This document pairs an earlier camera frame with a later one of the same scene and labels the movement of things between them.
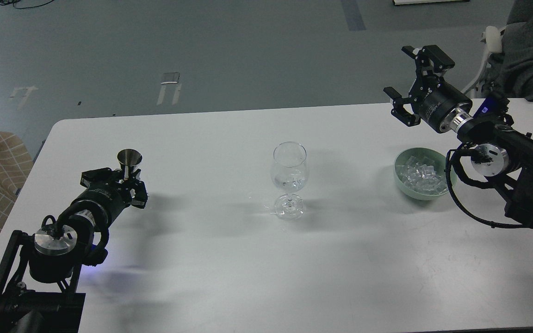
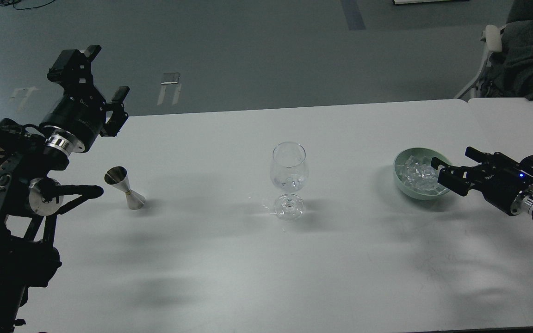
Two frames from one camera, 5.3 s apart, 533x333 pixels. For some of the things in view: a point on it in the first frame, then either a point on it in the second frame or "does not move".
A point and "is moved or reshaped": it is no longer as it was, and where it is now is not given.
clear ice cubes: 421,174 does not move
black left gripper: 112,198 → 80,111
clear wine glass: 289,170 does not move
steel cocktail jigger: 128,158 is moved or reshaped
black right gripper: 437,99 → 498,185
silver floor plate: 170,77 does not move
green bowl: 420,173 does not move
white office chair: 492,37 does not move
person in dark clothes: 530,66 does not move
